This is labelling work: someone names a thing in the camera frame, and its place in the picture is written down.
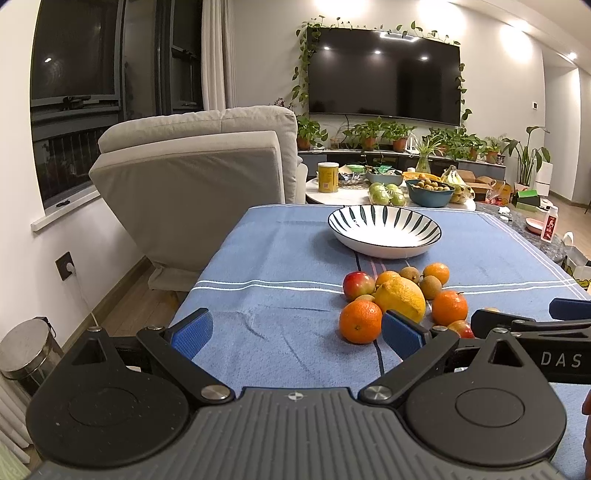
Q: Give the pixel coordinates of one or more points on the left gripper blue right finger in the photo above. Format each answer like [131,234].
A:
[423,357]

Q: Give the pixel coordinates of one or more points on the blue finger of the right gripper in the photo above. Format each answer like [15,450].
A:
[570,309]

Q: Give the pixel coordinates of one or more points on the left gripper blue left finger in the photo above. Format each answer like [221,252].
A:
[172,350]

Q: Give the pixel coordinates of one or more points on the orange mandarin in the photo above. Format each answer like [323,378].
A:
[360,322]
[449,307]

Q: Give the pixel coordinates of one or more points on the large yellow lemon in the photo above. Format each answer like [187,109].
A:
[402,296]

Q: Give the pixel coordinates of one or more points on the brown kiwi fruit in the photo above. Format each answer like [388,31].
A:
[411,273]
[431,287]

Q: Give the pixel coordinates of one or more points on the small green mango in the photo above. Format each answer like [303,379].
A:
[366,297]

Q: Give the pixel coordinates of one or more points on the small back orange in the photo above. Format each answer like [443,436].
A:
[439,270]

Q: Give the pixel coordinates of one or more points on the red green apple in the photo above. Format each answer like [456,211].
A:
[357,284]

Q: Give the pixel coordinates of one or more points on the small red apple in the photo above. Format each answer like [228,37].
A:
[462,328]

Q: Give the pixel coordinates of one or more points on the person's right hand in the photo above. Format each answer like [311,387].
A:
[586,411]

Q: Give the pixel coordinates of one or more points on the red label white bottle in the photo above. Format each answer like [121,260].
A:
[549,224]

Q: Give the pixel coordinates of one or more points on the blue striped tablecloth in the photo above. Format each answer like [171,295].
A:
[274,292]

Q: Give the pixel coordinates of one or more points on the white striped ceramic bowl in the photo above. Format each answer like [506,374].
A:
[385,232]

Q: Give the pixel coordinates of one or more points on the metal pedal trash bin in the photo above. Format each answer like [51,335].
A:
[29,353]

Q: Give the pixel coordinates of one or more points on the cardboard box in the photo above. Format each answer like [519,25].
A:
[479,184]

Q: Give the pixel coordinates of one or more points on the tall leafy floor plant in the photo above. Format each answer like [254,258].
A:
[530,159]

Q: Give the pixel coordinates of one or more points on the bunch of bananas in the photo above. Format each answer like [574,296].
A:
[462,191]

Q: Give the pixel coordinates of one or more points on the teal bowl of longans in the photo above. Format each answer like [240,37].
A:
[430,194]

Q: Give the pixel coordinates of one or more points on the tray of green apples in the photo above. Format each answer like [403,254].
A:
[386,195]

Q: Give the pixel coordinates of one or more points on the beige recliner armchair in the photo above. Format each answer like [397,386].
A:
[178,184]

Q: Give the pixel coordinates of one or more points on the round white coffee table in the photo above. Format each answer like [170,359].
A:
[358,195]

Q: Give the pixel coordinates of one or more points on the small teal snack dish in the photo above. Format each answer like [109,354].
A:
[390,177]

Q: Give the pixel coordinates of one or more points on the dark tv console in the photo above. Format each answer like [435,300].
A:
[399,160]

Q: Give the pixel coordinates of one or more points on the yellow tin can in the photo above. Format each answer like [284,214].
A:
[328,177]

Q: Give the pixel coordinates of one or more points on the glass vase green plant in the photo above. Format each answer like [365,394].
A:
[425,147]

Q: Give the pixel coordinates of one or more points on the potted green plant left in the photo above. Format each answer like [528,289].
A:
[310,133]

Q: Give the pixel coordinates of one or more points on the beige curtain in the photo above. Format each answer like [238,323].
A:
[217,65]

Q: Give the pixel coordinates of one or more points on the dark wall socket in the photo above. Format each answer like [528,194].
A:
[65,266]

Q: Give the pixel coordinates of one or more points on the wall mounted black television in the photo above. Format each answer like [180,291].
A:
[384,74]

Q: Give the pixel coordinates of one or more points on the dark window frame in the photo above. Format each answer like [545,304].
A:
[98,63]

